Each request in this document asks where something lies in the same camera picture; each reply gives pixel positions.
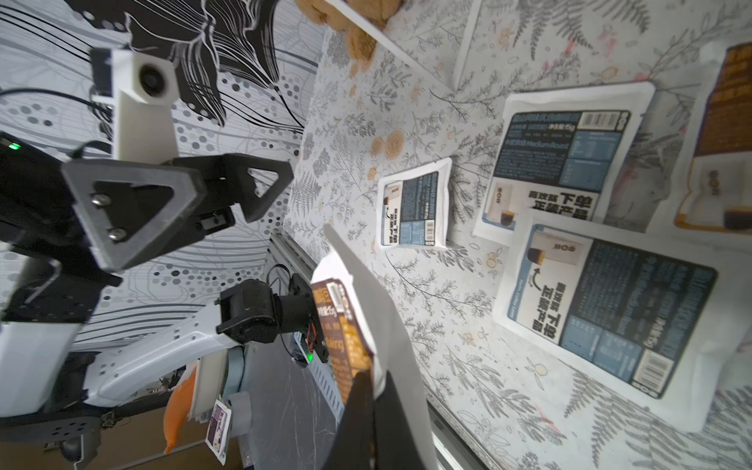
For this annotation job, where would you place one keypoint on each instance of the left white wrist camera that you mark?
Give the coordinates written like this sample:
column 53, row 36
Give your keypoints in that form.
column 140, row 89

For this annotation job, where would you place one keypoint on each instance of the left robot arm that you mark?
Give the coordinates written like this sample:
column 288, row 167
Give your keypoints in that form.
column 103, row 304

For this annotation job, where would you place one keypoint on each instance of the blue coffee bag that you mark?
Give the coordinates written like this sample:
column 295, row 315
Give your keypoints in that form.
column 561, row 152
column 413, row 208
column 651, row 318

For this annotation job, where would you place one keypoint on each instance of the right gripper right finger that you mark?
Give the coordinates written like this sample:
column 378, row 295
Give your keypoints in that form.
column 395, row 448

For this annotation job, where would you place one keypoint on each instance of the blue coffee bag top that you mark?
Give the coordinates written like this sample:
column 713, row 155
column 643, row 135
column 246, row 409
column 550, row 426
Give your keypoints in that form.
column 561, row 152

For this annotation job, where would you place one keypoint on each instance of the blue coffee bag middle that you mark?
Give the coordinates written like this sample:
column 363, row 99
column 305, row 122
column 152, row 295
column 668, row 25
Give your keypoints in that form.
column 651, row 318

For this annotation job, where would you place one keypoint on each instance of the wooden two-tier shelf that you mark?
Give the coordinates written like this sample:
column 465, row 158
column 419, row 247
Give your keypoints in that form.
column 432, row 37

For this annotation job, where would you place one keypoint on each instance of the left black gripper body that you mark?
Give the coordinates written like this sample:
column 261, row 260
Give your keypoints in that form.
column 132, row 213

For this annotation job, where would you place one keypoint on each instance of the brown teddy bear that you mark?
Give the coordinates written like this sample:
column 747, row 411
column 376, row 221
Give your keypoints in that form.
column 361, row 45

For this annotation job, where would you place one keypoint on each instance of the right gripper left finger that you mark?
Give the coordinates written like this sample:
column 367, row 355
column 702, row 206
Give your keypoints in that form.
column 352, row 447

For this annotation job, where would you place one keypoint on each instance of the blue coffee bag left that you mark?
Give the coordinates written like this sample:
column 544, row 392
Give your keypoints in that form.
column 413, row 208

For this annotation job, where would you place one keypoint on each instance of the brown coffee bag front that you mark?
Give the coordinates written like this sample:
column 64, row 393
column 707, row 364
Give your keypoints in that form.
column 365, row 333

